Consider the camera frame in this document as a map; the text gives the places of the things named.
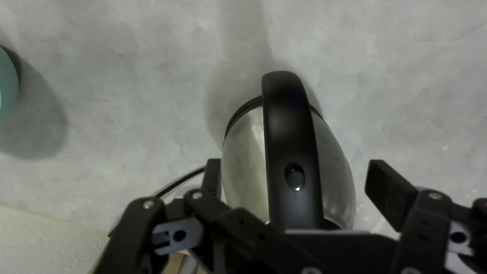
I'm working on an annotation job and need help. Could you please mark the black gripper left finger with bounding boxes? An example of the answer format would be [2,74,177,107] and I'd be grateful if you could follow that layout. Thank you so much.
[93,157,287,274]

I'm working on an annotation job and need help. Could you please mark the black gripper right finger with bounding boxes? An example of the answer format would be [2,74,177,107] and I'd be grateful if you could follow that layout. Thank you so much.
[364,159,487,274]

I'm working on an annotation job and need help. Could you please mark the stainless steel electric kettle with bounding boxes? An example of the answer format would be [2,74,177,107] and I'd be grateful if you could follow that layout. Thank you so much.
[221,71,357,233]

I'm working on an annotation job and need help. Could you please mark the teal bowl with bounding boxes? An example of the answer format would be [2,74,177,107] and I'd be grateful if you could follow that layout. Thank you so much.
[0,45,22,122]

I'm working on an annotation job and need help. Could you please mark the black power cable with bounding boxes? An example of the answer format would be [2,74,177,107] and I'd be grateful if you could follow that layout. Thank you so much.
[151,166,209,201]

